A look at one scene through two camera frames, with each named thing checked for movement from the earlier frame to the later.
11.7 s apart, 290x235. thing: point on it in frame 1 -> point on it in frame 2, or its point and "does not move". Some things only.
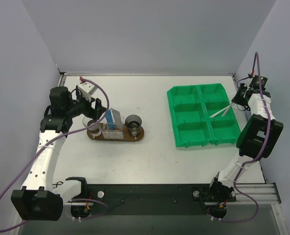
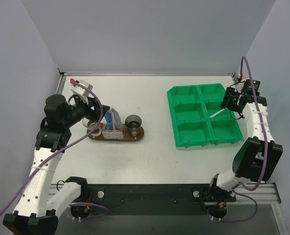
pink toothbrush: (225, 112) -> (113, 120)
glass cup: (133, 122) does not move
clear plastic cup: (94, 130) does not move
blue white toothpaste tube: (110, 120) does not move
